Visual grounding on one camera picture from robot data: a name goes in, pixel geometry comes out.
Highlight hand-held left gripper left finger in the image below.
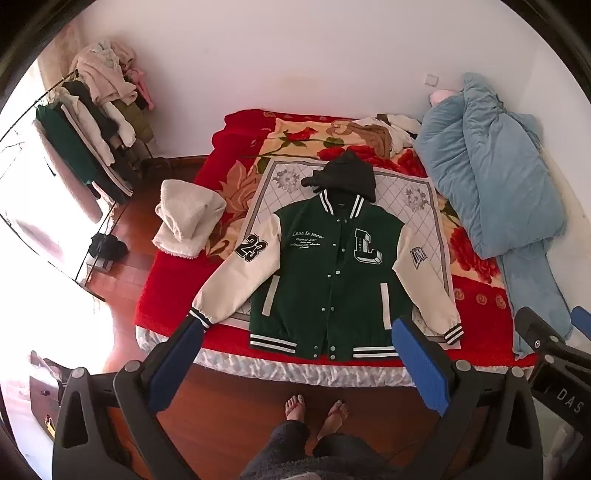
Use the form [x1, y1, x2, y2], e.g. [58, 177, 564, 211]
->
[52, 311, 206, 480]

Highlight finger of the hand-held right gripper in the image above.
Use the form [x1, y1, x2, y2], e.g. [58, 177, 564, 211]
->
[514, 306, 572, 357]
[571, 305, 591, 337]

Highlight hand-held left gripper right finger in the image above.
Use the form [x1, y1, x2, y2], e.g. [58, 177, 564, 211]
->
[392, 316, 539, 480]

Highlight green hooded varsity jacket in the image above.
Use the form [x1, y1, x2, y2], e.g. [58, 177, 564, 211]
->
[191, 150, 464, 362]

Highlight black metal clothes rack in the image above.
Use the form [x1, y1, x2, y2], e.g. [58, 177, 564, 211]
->
[0, 69, 155, 289]

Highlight pile of beige clothes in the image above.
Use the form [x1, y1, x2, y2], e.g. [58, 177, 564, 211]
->
[69, 41, 139, 106]

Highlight red floral blanket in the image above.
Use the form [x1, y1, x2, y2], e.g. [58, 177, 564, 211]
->
[134, 108, 541, 370]

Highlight person's right foot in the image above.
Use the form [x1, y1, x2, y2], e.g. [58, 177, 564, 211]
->
[318, 401, 350, 439]

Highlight person's foot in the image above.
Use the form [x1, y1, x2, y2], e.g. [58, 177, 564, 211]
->
[284, 394, 307, 423]
[318, 401, 350, 439]

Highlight bed with white frilled skirt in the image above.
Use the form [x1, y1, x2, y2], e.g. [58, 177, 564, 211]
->
[133, 108, 542, 389]

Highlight person's left foot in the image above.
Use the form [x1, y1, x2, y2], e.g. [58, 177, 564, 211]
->
[284, 394, 307, 423]

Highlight person's dark grey pants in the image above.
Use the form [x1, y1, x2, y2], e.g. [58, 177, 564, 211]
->
[239, 419, 403, 480]

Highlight black cloth on floor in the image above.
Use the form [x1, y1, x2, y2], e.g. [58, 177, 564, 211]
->
[89, 233, 129, 260]

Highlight white fluffy folded blanket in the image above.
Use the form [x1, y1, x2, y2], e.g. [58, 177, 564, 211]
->
[153, 178, 227, 259]

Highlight light blue quilt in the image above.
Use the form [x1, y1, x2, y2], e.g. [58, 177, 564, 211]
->
[412, 71, 576, 360]

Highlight grey patterned square blanket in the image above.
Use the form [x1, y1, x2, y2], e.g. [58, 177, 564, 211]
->
[230, 157, 456, 329]

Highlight brown garment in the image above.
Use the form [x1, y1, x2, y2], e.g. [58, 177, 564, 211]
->
[345, 121, 394, 157]

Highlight white crumpled garment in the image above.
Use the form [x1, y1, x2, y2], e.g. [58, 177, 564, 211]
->
[355, 113, 422, 149]

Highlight dark green hanging garment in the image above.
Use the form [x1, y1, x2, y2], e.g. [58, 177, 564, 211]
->
[36, 102, 101, 186]

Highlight white hanging garment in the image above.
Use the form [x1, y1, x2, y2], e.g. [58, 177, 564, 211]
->
[58, 88, 134, 195]

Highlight pink hanging garment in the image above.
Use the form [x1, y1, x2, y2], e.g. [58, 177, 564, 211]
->
[126, 65, 156, 110]

